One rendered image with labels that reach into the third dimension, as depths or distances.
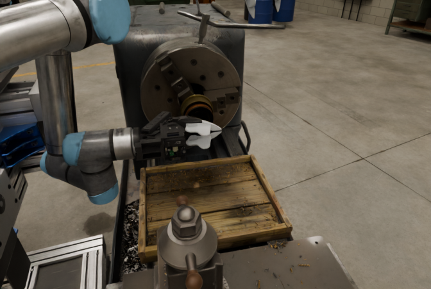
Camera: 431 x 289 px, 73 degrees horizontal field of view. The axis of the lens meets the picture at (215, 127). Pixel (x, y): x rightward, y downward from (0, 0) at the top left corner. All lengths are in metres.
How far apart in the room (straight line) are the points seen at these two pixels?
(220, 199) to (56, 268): 1.04
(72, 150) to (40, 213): 1.62
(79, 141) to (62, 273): 1.02
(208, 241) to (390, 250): 1.73
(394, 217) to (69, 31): 2.11
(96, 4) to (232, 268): 0.53
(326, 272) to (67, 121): 0.65
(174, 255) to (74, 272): 1.24
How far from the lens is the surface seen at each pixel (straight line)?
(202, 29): 0.88
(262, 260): 0.60
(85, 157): 0.70
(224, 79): 0.90
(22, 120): 1.03
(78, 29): 0.59
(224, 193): 0.83
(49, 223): 2.20
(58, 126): 0.79
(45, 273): 1.67
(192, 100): 0.79
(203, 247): 0.39
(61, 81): 0.76
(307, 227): 1.99
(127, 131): 0.69
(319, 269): 0.61
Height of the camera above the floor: 1.46
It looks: 31 degrees down
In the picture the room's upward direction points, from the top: straight up
